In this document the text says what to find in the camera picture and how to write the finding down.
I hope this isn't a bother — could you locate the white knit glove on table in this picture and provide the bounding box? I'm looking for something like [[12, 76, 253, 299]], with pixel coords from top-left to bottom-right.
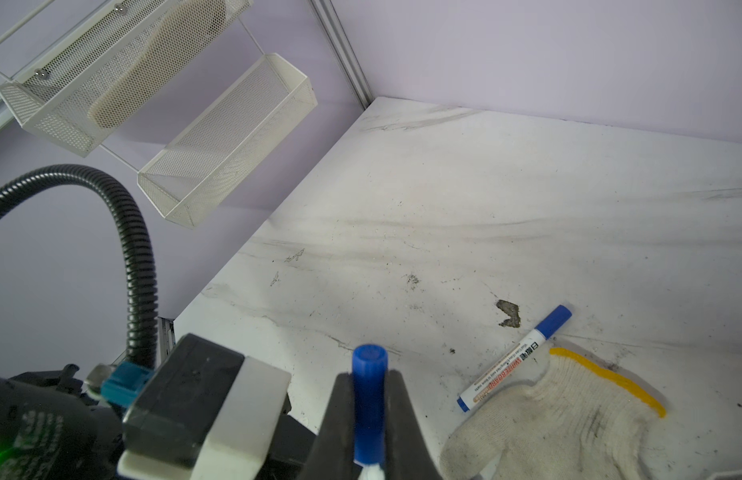
[[440, 347, 666, 479]]

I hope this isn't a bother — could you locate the white marker pen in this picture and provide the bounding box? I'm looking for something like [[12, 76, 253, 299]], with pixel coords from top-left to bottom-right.
[[457, 305, 573, 412], [358, 464, 386, 480]]

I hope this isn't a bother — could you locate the lower white mesh shelf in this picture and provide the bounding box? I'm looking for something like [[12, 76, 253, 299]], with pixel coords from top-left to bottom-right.
[[137, 53, 317, 229]]

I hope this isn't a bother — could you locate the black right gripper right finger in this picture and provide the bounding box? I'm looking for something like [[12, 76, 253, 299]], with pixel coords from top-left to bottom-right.
[[384, 370, 441, 480]]

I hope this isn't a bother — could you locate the potted green plant white pot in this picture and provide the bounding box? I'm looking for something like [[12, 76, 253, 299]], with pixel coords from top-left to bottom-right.
[[707, 469, 742, 480]]

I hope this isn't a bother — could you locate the black corrugated cable left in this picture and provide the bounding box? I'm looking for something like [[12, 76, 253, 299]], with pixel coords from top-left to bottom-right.
[[0, 164, 160, 370]]

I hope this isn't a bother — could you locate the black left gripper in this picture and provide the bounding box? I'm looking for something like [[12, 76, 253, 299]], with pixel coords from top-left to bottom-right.
[[0, 379, 315, 479]]

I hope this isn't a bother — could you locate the upper white mesh shelf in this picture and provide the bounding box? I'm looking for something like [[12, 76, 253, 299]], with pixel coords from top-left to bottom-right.
[[0, 1, 253, 157]]

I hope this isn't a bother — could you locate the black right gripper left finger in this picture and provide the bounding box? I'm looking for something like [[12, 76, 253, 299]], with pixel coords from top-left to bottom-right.
[[298, 373, 356, 480]]

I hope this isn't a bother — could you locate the beige cloth in shelf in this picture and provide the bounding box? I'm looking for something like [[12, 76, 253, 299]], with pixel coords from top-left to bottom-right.
[[88, 1, 226, 129]]

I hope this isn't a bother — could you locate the white mesh shelf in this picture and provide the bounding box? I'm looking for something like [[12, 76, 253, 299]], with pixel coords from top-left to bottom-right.
[[137, 53, 317, 229], [0, 1, 253, 157]]

